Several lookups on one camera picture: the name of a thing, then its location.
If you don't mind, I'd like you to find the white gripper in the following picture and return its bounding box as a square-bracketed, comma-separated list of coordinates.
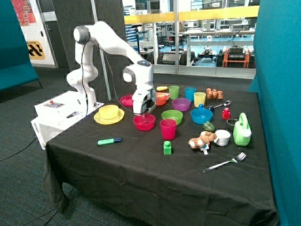
[132, 89, 157, 118]

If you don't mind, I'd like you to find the pink plastic bowl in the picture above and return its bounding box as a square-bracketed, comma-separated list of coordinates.
[133, 114, 156, 131]

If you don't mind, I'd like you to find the yellow plastic bowl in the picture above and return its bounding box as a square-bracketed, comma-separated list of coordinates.
[98, 105, 119, 119]

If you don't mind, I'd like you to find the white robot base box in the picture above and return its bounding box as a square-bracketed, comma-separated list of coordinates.
[31, 91, 104, 150]

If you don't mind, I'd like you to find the pink plastic plate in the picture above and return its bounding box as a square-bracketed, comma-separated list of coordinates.
[120, 94, 133, 107]

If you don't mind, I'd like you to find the yellow plastic plate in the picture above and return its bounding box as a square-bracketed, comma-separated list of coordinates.
[94, 109, 125, 125]

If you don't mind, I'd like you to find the orange plastic bowl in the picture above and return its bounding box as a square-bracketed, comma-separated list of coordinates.
[156, 93, 166, 106]

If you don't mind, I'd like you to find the pink plastic cup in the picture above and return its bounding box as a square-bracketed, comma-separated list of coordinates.
[160, 119, 176, 140]

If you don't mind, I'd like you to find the pink square tray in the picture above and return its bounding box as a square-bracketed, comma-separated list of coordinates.
[156, 92, 170, 100]

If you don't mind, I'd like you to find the green plastic bowl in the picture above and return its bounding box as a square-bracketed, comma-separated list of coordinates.
[161, 110, 183, 125]

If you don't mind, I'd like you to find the green plastic cup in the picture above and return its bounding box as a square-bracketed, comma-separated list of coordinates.
[168, 85, 180, 100]

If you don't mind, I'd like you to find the green toy block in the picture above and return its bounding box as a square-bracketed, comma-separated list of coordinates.
[163, 140, 172, 155]

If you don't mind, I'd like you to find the purple plastic bowl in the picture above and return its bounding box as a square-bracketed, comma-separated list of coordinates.
[172, 98, 191, 112]

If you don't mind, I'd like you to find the green highlighter pen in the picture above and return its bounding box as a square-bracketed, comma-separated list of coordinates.
[97, 137, 122, 146]

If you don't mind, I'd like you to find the blue plastic cup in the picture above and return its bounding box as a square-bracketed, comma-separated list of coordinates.
[184, 87, 196, 102]

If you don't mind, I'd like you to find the blue plastic pan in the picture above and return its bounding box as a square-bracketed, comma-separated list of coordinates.
[190, 104, 213, 124]

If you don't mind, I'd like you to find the yellow plastic cup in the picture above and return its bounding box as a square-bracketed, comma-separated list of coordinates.
[194, 92, 206, 108]

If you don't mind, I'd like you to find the brown plush dog near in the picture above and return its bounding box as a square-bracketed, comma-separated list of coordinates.
[188, 131, 217, 155]

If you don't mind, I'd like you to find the green toy pepper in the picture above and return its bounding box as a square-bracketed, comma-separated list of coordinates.
[203, 121, 215, 132]

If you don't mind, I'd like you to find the black tablecloth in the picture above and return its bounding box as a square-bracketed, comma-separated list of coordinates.
[43, 90, 280, 226]

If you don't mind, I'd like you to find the brown teddy bear far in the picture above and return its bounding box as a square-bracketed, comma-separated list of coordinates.
[206, 88, 223, 100]

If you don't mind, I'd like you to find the white ceramic cup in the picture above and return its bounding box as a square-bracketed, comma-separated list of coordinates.
[214, 129, 231, 147]

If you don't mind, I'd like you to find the red toy block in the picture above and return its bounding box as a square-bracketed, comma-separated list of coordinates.
[222, 108, 230, 120]

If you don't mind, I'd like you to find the metal spoon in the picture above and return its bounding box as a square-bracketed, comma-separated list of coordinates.
[208, 100, 231, 112]

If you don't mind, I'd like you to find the green toy watering can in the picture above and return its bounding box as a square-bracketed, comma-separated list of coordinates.
[233, 113, 252, 146]

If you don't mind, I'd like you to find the metal fork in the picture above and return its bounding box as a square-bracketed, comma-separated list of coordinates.
[203, 153, 246, 173]

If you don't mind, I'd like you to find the yellow black station sign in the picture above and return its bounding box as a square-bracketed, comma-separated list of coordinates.
[26, 40, 45, 60]

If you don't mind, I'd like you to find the teal sofa left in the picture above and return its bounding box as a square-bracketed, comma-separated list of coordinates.
[0, 0, 39, 91]

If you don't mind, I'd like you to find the teal partition right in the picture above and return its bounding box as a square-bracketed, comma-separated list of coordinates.
[249, 0, 301, 226]

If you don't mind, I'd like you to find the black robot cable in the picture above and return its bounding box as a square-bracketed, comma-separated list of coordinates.
[0, 39, 142, 162]

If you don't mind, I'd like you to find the red wall poster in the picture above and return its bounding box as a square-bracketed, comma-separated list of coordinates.
[11, 0, 37, 26]

